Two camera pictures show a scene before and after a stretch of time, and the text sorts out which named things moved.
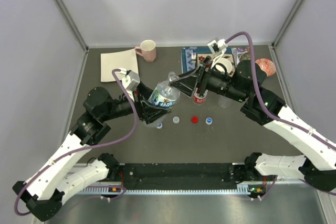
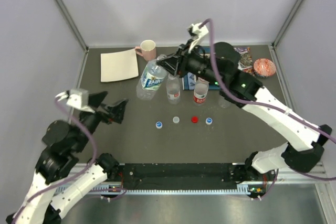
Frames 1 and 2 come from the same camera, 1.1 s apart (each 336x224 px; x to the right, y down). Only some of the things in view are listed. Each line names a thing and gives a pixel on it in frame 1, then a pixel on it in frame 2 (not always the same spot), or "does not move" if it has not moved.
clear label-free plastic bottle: x=223 y=102 does not move
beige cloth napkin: x=125 y=59 does not move
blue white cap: x=159 y=125 does not move
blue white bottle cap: x=208 y=120 does not move
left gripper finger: x=151 y=113 → x=116 y=112
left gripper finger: x=144 y=91 → x=95 y=99
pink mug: x=147 y=49 does not move
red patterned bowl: x=266 y=66 does not move
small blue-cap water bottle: x=164 y=95 → x=153 y=77
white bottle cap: x=176 y=119 does not move
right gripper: x=187 y=82 → x=170 y=64
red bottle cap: x=194 y=119 does not move
